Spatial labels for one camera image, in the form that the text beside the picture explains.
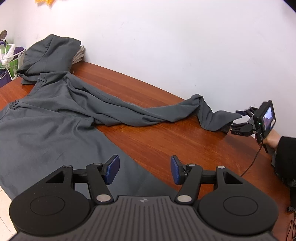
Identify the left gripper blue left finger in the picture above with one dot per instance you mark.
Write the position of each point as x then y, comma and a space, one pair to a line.
99, 176

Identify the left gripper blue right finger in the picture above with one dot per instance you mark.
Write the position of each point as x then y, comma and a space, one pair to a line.
189, 177

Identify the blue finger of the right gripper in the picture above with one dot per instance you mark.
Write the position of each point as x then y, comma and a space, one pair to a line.
225, 129
245, 112

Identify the dark grey hooded jacket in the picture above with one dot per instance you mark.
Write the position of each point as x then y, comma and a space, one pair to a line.
55, 124

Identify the person's right hand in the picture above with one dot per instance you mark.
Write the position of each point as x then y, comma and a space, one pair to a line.
272, 139

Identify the beige folded cloth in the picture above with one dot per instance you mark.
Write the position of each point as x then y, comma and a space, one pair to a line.
79, 55

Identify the orange bag pile upper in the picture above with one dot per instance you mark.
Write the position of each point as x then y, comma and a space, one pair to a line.
45, 2

